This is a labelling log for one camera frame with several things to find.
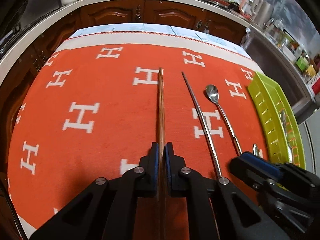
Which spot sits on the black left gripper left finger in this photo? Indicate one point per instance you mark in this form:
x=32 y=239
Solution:
x=149 y=180

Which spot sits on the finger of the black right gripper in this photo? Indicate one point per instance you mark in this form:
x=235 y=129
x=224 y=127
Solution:
x=253 y=170

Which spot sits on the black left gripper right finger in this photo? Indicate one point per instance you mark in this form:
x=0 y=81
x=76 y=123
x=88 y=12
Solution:
x=176 y=171

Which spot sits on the dark brown wooden chopstick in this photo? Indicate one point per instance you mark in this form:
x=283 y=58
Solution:
x=161 y=135

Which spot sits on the steel chopstick twisted end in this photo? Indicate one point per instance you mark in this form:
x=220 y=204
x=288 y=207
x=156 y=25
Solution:
x=205 y=128

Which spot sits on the small long steel spoon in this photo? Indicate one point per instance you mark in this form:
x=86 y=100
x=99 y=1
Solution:
x=213 y=95

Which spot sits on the brown wooden kitchen cabinets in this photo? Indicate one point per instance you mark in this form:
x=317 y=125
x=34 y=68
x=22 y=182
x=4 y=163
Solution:
x=32 y=57

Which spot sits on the large steel spoon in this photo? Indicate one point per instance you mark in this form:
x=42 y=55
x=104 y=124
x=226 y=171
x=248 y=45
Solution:
x=256 y=150

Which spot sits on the steel spoon in tray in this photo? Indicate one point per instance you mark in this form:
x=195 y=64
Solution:
x=282 y=116

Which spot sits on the green plastic utensil tray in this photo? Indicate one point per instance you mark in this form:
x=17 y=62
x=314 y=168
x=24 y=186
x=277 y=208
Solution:
x=269 y=99

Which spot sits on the orange H-pattern cloth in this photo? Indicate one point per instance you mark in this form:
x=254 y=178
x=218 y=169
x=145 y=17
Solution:
x=92 y=111

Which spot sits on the steel cabinet shelf unit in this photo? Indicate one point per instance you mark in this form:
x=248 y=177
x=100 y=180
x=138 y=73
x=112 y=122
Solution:
x=277 y=66

